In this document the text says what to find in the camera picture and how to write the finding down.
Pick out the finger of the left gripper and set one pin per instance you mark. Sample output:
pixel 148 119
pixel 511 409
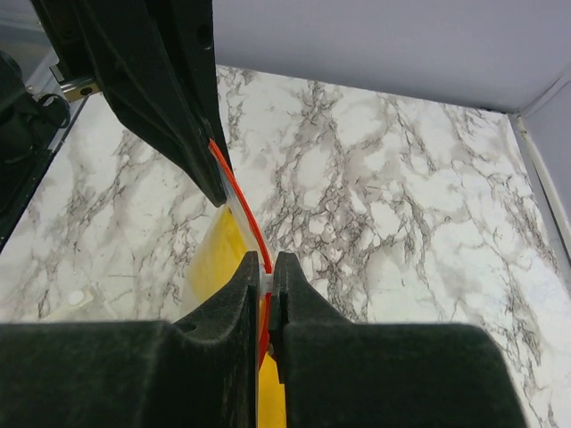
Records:
pixel 186 28
pixel 118 43

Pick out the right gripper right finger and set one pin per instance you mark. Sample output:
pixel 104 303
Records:
pixel 338 373

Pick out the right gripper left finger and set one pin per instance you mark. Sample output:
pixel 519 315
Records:
pixel 200 371

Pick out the red zipper clear bag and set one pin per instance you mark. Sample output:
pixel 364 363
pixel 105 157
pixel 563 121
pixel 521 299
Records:
pixel 254 240

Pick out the yellow pear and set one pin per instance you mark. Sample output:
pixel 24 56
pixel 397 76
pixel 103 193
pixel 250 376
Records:
pixel 215 261

